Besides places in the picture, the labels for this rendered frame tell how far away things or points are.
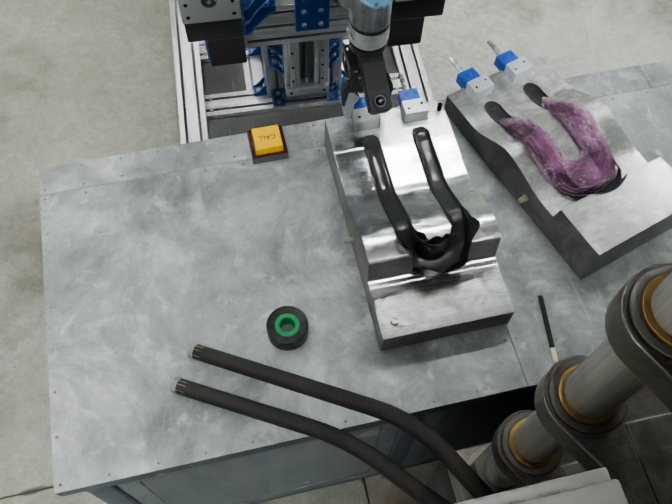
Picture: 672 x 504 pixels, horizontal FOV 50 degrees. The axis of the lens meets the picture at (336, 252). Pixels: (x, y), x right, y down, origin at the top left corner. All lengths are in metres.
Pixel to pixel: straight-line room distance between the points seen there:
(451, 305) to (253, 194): 0.49
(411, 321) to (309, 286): 0.23
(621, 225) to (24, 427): 1.72
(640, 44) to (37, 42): 2.37
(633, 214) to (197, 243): 0.88
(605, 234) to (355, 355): 0.54
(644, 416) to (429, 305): 0.56
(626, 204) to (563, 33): 1.67
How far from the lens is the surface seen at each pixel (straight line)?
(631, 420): 0.93
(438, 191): 1.48
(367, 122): 1.53
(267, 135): 1.60
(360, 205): 1.44
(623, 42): 3.18
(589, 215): 1.50
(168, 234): 1.54
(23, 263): 2.56
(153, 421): 1.39
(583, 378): 0.84
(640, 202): 1.55
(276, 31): 1.96
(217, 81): 2.55
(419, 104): 1.56
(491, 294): 1.42
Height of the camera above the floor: 2.11
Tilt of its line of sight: 62 degrees down
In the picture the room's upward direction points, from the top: 2 degrees clockwise
